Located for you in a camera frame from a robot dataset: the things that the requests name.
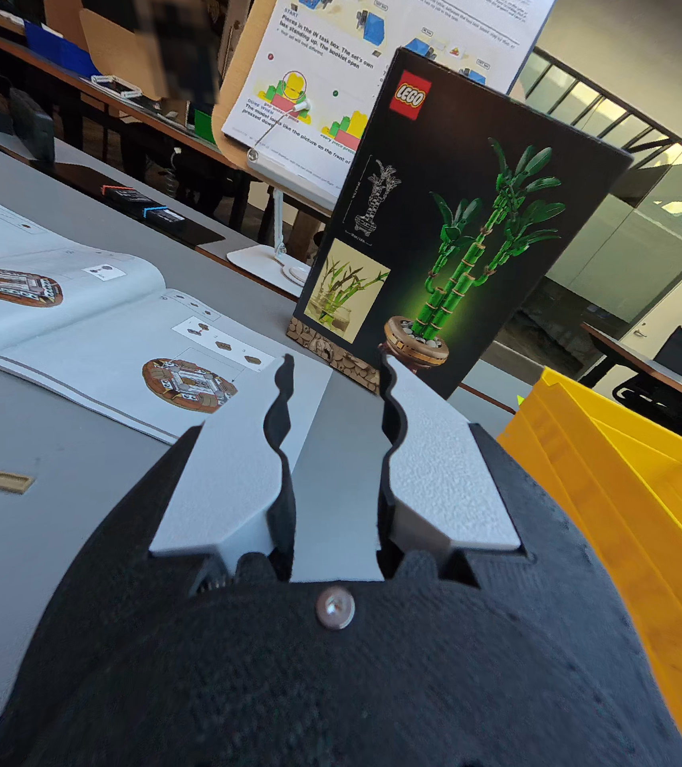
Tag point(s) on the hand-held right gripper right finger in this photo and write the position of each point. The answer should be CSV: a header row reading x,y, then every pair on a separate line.
x,y
449,479

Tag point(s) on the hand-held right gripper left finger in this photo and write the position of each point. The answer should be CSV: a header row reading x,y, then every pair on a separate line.
x,y
215,488

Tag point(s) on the tan lego tile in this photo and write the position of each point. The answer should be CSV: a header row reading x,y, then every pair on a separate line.
x,y
8,482

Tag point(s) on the yellow plastic bin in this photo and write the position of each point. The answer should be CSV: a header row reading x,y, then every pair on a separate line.
x,y
646,569

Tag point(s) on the open lego instruction booklet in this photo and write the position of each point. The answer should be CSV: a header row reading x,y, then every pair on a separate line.
x,y
95,335

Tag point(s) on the black lego bamboo set box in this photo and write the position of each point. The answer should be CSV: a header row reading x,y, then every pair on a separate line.
x,y
437,150

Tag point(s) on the brown side table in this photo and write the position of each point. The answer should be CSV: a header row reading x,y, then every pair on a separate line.
x,y
628,353

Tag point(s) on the instruction sheet on stand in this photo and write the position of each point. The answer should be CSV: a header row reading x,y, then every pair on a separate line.
x,y
263,266

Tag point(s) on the black desk mat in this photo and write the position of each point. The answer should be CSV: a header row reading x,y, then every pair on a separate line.
x,y
197,231

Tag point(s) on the small black box blue stripe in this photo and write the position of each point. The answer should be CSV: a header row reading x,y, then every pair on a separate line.
x,y
164,214

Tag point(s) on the small black box orange stripe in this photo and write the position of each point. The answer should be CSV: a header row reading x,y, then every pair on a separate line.
x,y
128,195

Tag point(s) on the green plastic bin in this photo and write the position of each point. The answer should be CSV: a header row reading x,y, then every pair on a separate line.
x,y
205,126

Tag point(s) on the long wooden table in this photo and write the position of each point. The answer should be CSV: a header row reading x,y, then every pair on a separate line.
x,y
137,114

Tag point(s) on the light wooden chair back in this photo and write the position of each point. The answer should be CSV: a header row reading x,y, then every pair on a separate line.
x,y
119,54

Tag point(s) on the printed task instruction sheet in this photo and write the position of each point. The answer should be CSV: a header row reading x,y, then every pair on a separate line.
x,y
437,24

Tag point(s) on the blue plastic bin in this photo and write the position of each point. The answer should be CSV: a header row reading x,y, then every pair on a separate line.
x,y
59,48

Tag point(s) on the white frame part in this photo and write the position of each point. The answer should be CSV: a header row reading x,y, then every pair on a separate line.
x,y
116,87

